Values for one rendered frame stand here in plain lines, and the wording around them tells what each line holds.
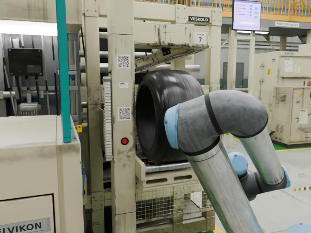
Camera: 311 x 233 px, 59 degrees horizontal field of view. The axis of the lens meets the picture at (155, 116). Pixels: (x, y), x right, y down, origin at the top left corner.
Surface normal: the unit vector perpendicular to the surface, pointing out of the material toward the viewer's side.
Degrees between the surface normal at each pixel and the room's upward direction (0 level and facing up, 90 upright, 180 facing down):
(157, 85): 56
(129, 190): 90
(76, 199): 90
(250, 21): 90
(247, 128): 123
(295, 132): 90
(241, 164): 79
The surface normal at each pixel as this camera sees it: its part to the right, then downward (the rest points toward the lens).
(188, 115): -0.43, -0.25
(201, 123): -0.28, 0.24
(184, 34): 0.33, 0.13
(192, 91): 0.27, -0.48
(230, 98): 0.04, -0.54
